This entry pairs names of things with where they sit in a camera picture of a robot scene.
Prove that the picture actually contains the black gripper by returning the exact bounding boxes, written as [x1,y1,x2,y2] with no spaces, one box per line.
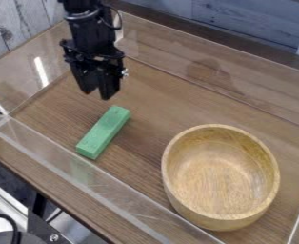
[60,8,126,100]

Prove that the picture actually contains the green rectangular block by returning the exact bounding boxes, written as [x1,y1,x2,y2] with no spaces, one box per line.
[76,106,131,159]

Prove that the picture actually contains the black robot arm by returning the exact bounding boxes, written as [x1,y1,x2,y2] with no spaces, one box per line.
[58,0,127,100]

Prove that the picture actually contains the brown wooden bowl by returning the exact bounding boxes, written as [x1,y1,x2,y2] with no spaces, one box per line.
[162,124,282,232]

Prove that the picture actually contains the clear acrylic corner bracket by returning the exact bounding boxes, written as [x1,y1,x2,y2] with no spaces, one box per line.
[112,12,124,44]

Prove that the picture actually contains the clear acrylic enclosure wall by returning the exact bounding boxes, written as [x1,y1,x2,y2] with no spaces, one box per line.
[0,15,299,244]

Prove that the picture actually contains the black metal bracket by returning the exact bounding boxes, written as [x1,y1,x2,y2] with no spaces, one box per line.
[27,211,72,244]

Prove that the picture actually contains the black cable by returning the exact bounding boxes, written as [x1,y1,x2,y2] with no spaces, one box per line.
[0,212,23,244]

